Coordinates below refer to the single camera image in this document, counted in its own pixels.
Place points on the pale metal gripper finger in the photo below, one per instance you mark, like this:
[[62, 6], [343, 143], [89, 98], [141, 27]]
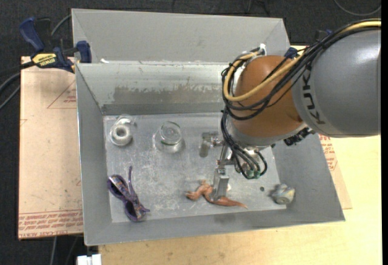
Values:
[[221, 186], [205, 145]]

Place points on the purple sunglasses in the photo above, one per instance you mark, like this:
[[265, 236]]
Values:
[[128, 197]]

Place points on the grey metal bin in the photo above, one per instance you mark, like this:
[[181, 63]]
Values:
[[169, 36]]

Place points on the orange toy lizard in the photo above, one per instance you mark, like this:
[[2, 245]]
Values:
[[203, 190]]

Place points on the clear glass cup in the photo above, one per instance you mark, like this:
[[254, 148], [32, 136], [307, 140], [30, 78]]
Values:
[[169, 138]]

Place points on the black cylinder on white bracket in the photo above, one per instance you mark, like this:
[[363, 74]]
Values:
[[295, 138]]

